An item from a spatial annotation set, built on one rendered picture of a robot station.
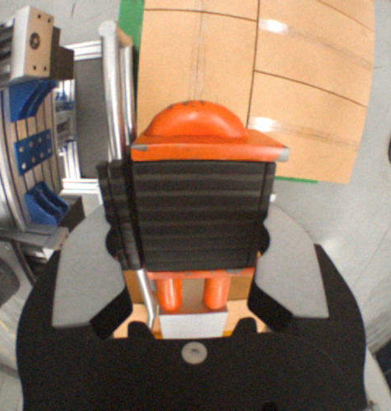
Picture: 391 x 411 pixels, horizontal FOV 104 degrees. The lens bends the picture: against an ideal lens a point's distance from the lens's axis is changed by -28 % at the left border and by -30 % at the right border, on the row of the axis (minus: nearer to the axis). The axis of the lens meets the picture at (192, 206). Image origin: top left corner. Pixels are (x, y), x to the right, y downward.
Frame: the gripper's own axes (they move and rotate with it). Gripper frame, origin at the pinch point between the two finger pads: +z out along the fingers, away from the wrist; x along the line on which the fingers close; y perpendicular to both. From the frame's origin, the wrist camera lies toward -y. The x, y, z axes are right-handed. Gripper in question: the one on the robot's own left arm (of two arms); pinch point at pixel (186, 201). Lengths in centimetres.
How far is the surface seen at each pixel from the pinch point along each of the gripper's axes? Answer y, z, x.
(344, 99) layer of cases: -13, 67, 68
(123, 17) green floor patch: -58, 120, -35
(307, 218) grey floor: 84, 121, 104
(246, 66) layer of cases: -17, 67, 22
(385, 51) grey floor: -72, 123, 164
